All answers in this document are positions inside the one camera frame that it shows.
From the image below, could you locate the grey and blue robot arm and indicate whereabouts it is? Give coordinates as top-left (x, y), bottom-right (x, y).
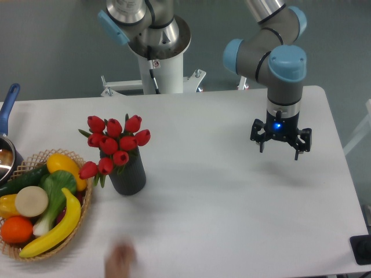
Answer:
top-left (97, 1), bottom-right (312, 154)

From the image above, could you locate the orange fruit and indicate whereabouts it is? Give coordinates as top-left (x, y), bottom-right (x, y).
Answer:
top-left (1, 216), bottom-right (33, 244)

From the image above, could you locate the woven wicker basket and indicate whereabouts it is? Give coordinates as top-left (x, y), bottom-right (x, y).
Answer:
top-left (1, 149), bottom-right (93, 262)

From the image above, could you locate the yellow bell pepper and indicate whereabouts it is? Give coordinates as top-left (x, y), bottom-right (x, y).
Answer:
top-left (0, 194), bottom-right (20, 219)

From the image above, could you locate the beige round disc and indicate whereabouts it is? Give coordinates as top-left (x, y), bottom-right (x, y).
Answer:
top-left (14, 186), bottom-right (49, 217)

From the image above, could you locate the blurred human hand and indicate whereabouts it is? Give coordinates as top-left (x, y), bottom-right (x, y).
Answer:
top-left (104, 242), bottom-right (136, 278)

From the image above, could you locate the green cucumber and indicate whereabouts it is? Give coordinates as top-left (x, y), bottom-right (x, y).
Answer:
top-left (1, 164), bottom-right (49, 197)

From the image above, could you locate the red tulip bouquet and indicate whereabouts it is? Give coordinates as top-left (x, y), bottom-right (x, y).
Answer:
top-left (79, 115), bottom-right (151, 187)

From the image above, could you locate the green bok choy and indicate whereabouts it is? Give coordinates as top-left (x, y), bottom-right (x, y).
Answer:
top-left (33, 170), bottom-right (77, 237)

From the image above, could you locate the yellow banana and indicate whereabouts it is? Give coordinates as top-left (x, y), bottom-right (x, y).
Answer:
top-left (19, 188), bottom-right (81, 258)

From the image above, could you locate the blue handled steel pot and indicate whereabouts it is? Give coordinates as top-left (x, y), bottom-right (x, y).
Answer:
top-left (1, 83), bottom-right (23, 185)

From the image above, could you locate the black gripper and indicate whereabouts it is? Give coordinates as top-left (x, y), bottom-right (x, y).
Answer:
top-left (250, 112), bottom-right (312, 160)

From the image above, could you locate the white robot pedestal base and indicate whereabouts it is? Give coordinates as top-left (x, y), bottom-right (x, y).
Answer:
top-left (100, 14), bottom-right (207, 97)

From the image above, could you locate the black device at table edge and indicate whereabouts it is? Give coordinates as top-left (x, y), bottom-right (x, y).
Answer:
top-left (350, 235), bottom-right (371, 265)

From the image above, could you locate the dark grey ribbed vase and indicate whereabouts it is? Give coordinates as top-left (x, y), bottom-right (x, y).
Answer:
top-left (100, 147), bottom-right (146, 196)

